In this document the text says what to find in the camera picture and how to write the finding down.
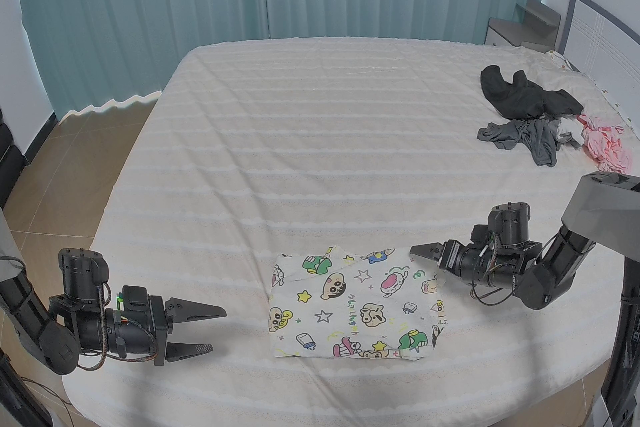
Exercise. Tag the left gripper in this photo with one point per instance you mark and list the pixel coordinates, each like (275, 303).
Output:
(135, 335)

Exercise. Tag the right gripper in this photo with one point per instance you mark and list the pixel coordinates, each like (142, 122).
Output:
(465, 260)

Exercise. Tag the white printed garment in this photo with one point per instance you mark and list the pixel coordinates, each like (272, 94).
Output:
(350, 305)

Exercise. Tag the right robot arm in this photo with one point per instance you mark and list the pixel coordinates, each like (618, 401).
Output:
(545, 285)

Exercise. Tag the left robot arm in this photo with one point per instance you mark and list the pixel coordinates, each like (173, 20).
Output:
(45, 335)

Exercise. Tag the bed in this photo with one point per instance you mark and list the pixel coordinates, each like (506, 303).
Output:
(320, 140)

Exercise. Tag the grey garment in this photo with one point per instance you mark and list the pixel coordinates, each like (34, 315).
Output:
(540, 145)

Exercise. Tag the black garment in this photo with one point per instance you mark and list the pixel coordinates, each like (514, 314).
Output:
(515, 97)

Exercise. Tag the pink garment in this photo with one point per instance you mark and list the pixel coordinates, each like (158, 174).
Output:
(607, 150)

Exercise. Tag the grey bedside table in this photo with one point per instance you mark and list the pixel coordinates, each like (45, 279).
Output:
(510, 32)

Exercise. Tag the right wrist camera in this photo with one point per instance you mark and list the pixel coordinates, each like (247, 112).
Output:
(480, 235)

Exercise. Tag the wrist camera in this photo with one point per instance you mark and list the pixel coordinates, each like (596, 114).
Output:
(480, 235)
(135, 297)

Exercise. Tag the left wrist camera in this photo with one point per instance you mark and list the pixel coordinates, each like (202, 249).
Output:
(135, 297)

